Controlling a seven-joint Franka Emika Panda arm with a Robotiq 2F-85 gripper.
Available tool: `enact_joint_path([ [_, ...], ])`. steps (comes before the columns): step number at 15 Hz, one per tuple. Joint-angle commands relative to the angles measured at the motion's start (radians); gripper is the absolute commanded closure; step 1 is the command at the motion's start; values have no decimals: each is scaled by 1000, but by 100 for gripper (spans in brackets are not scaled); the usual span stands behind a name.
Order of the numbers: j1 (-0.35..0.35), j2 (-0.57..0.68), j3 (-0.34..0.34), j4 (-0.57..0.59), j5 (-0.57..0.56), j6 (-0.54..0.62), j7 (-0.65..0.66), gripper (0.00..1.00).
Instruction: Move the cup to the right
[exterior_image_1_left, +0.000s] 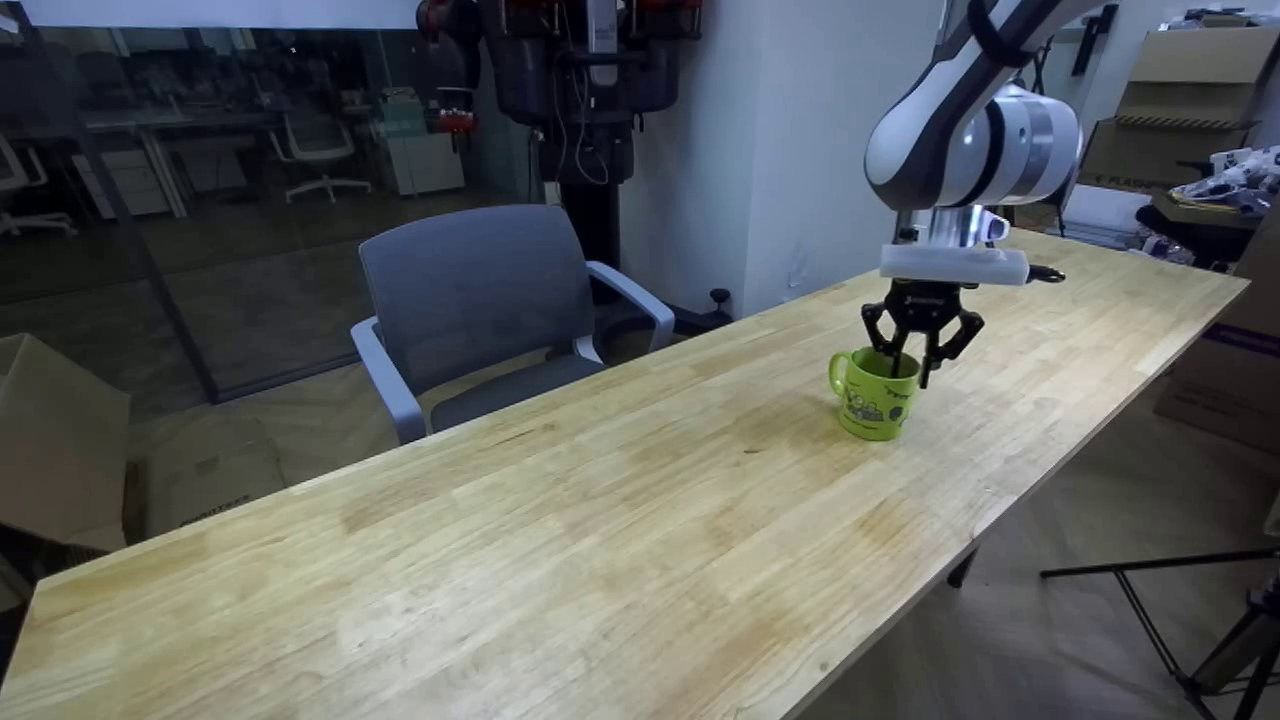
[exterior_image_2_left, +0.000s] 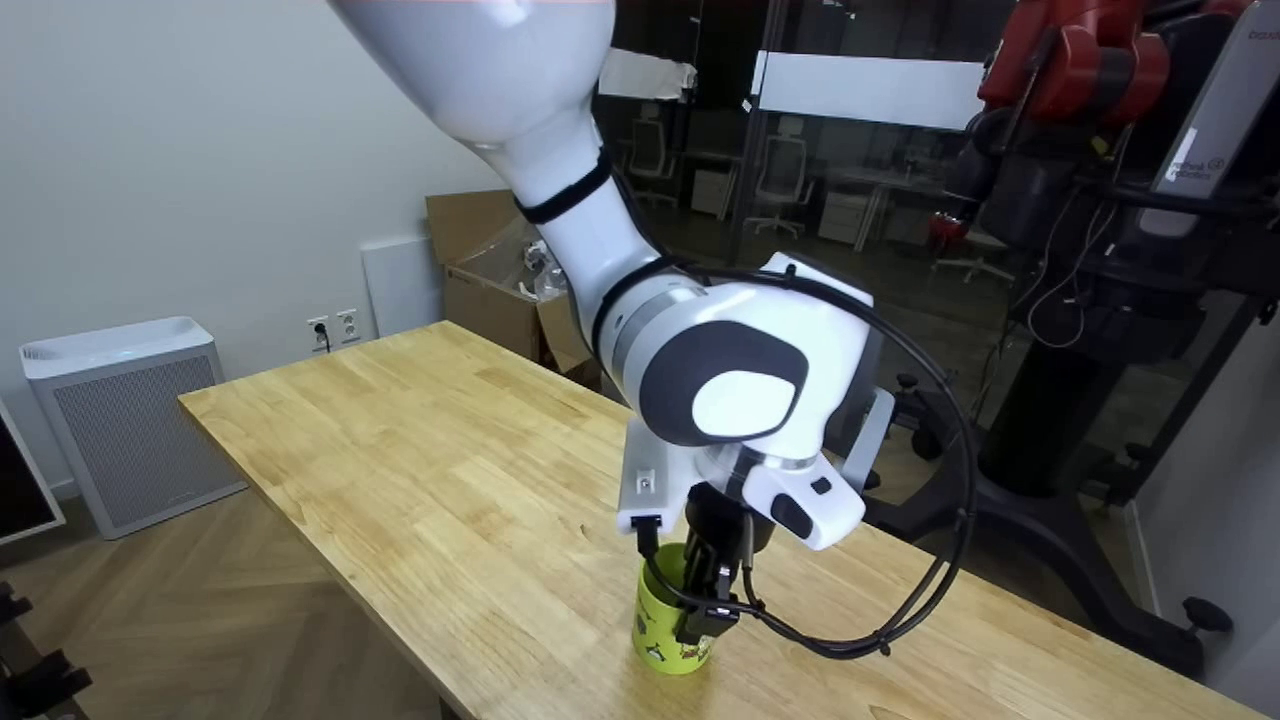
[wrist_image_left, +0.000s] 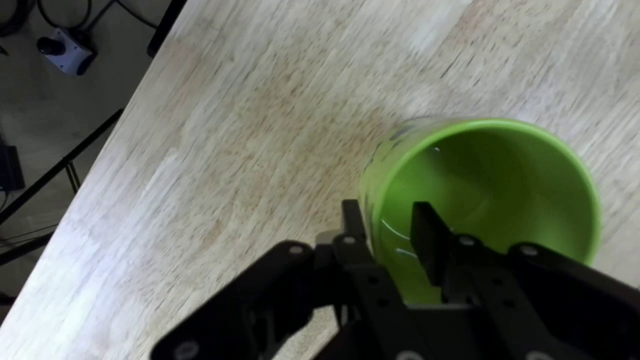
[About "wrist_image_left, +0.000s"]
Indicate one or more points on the green cup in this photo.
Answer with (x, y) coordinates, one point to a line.
(500, 180)

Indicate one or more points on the grey box with black knob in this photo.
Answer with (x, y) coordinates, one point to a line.
(67, 52)

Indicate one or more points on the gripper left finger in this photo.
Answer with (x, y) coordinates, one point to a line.
(280, 290)

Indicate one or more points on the black table leg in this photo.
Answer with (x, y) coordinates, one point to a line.
(165, 27)

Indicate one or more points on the black stand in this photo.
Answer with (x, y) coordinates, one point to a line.
(55, 170)

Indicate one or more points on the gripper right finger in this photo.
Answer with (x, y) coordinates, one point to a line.
(560, 300)

